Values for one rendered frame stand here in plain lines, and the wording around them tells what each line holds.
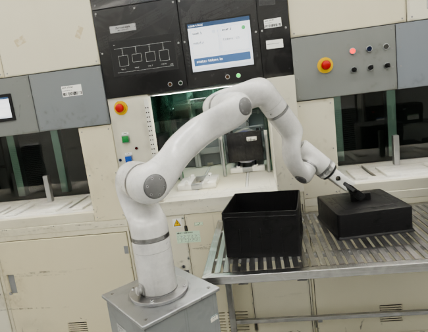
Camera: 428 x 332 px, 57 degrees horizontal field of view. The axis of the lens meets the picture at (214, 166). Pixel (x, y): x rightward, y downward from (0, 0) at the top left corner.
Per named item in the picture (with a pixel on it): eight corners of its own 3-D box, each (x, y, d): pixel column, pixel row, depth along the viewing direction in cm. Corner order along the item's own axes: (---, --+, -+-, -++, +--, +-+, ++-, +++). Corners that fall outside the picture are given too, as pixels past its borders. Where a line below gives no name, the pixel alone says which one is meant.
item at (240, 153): (227, 169, 240) (221, 118, 234) (229, 163, 260) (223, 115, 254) (267, 165, 237) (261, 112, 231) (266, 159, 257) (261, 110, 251)
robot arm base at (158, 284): (148, 314, 113) (138, 254, 110) (119, 293, 128) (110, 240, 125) (199, 288, 125) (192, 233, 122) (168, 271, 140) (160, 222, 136)
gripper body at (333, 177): (337, 165, 152) (358, 182, 154) (329, 161, 162) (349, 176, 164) (324, 180, 153) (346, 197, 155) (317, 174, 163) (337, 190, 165)
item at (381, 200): (338, 241, 148) (336, 208, 145) (317, 217, 177) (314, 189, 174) (415, 231, 148) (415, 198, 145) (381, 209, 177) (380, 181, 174)
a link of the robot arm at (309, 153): (324, 174, 152) (333, 156, 156) (298, 153, 150) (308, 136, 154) (312, 179, 159) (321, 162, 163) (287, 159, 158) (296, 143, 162)
